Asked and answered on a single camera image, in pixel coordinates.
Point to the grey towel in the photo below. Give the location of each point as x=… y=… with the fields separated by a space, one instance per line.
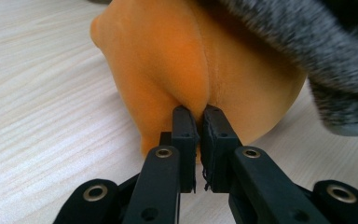
x=317 y=56

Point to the orange plush toy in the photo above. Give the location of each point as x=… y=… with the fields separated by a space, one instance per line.
x=161 y=56

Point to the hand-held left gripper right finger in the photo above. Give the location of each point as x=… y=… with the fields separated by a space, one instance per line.
x=220 y=155

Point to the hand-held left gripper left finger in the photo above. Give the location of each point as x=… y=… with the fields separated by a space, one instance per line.
x=183 y=149

